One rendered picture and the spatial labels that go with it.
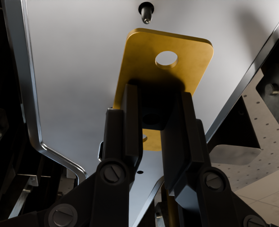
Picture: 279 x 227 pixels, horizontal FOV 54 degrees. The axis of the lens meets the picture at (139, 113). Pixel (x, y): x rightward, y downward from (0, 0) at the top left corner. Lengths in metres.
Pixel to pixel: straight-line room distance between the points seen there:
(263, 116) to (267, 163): 0.29
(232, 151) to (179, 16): 0.23
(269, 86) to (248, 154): 0.15
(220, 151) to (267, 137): 0.56
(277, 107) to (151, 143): 0.16
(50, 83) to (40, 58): 0.03
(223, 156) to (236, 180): 0.77
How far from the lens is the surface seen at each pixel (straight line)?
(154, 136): 0.16
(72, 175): 0.45
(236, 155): 0.41
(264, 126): 0.90
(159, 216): 0.56
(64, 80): 0.27
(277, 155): 1.06
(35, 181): 0.48
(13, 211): 0.45
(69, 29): 0.23
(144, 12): 0.21
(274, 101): 0.30
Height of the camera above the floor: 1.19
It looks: 40 degrees down
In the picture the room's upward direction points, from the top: 179 degrees clockwise
